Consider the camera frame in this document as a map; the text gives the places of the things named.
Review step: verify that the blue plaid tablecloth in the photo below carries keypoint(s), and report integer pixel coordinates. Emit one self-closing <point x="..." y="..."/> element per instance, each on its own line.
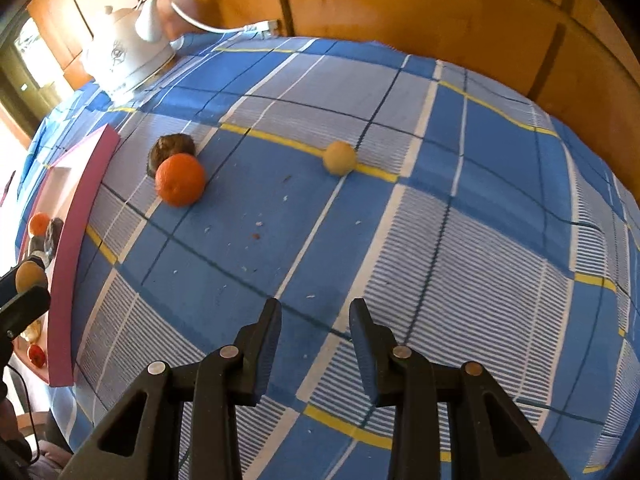
<point x="450" y="260"/>

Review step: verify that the small orange tangerine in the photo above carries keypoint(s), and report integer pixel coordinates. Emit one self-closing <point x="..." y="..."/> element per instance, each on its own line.
<point x="39" y="223"/>

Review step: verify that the white box with pink rim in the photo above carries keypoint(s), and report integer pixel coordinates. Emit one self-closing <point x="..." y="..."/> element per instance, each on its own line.
<point x="75" y="240"/>

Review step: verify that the dark chocolate donut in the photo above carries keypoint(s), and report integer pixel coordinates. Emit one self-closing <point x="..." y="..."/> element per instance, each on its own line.
<point x="54" y="235"/>

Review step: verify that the dark brown round fruit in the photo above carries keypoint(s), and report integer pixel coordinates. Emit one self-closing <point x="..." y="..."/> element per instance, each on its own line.
<point x="170" y="149"/>

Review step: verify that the white power plug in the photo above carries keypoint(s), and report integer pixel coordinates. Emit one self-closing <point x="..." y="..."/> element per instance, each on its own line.
<point x="270" y="26"/>

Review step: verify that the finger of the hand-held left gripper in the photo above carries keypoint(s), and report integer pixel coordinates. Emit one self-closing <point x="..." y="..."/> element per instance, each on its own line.
<point x="27" y="305"/>
<point x="7" y="285"/>

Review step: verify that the red cherry tomato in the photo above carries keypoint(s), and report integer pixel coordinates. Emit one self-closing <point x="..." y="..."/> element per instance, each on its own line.
<point x="36" y="355"/>

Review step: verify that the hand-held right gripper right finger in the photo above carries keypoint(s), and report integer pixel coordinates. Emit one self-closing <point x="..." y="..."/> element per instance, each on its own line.
<point x="367" y="360"/>

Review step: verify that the window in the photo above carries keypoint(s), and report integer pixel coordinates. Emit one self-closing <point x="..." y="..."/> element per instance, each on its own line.
<point x="30" y="60"/>

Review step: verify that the small yellow round fruit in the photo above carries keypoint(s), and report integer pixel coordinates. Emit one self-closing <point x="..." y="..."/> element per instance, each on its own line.
<point x="30" y="276"/>

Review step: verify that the white floral electric kettle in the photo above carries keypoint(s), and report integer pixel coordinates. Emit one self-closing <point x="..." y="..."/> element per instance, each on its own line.
<point x="120" y="60"/>

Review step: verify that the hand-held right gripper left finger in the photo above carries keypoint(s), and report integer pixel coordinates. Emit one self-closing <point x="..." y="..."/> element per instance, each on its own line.
<point x="267" y="355"/>

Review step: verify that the large orange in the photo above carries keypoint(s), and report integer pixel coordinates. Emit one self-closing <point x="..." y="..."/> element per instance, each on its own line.
<point x="180" y="180"/>

